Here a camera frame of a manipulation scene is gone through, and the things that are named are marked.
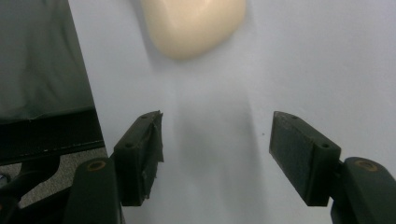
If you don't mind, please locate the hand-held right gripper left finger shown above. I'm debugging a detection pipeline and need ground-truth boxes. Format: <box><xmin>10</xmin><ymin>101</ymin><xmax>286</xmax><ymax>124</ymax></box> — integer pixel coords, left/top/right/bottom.
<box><xmin>112</xmin><ymin>110</ymin><xmax>164</xmax><ymax>207</ymax></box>

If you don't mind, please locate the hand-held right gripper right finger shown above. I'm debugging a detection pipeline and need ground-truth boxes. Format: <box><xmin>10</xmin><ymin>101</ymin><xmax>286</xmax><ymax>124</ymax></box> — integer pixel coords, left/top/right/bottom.
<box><xmin>269</xmin><ymin>110</ymin><xmax>343</xmax><ymax>207</ymax></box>

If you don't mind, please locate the cream soap bar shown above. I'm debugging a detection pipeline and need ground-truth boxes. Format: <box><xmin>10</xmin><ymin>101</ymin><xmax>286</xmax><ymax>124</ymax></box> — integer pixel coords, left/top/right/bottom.
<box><xmin>138</xmin><ymin>0</ymin><xmax>247</xmax><ymax>61</ymax></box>

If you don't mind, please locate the black metal stand base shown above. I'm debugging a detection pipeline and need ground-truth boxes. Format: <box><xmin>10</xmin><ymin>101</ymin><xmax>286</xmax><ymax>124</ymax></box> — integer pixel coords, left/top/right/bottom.
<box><xmin>0</xmin><ymin>106</ymin><xmax>106</xmax><ymax>166</ymax></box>

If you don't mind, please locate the dark green curtain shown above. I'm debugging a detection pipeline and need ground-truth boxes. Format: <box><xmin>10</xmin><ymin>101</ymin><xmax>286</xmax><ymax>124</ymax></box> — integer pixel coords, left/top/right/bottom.
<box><xmin>0</xmin><ymin>0</ymin><xmax>96</xmax><ymax>125</ymax></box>

